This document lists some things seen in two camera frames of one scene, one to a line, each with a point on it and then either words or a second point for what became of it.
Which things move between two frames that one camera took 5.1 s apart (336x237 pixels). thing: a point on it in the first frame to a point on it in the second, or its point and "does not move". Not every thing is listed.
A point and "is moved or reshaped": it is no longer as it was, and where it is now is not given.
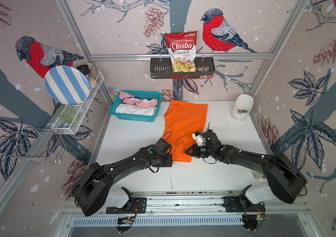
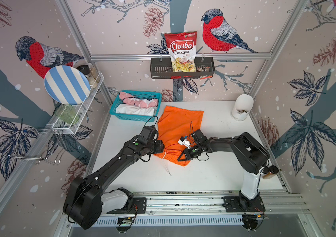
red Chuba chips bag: x=182 y=47 does not move
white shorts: x=128 y=108 does not move
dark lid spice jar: x=86 y=69 does not move
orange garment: x=183 y=120 is moved or reshaped
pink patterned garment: x=130 y=98 does not move
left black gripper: x=169 y=161 to x=160 y=146
